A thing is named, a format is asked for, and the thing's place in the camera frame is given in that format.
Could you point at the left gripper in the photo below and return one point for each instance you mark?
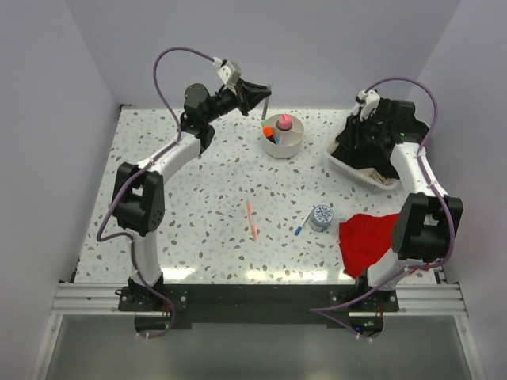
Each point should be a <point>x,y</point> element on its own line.
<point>248,96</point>

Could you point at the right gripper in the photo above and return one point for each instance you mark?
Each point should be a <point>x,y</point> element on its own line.
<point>371,118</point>

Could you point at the white blue marker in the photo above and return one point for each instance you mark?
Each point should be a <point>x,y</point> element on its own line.
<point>265,109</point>

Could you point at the orange black highlighter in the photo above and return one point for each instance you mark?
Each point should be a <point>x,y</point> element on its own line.
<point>268,133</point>

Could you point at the pink glue stick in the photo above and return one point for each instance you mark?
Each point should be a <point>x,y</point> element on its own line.
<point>284,122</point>

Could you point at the orange pen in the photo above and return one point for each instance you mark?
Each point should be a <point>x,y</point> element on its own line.
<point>250,216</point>

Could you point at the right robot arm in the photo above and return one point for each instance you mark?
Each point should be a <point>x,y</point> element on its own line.
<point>424,233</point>

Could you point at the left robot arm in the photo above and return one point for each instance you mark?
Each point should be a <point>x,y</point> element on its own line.
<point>139,193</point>

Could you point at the black cloth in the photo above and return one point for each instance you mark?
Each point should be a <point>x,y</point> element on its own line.
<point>406,128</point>

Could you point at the beige cloth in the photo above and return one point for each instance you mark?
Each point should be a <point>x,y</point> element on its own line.
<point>368,178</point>

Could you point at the white plastic basket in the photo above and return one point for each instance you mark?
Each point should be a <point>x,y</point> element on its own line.
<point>339,131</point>

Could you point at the round beige divided organizer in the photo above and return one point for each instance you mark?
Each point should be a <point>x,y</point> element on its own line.
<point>291,141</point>

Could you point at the blue washi tape roll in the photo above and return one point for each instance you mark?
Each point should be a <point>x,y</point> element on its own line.
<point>321,218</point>

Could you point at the red cloth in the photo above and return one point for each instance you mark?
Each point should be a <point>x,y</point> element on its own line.
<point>363,240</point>

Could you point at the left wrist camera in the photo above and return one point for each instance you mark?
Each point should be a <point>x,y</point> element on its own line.
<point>228,71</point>

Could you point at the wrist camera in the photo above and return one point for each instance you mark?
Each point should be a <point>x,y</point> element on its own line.
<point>228,71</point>
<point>367,102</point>

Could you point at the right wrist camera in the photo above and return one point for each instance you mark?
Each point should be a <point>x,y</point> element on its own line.
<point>367,102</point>

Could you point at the aluminium rail frame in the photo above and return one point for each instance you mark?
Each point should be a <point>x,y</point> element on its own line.
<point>205,238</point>

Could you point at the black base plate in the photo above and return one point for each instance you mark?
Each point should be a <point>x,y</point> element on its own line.
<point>185,305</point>

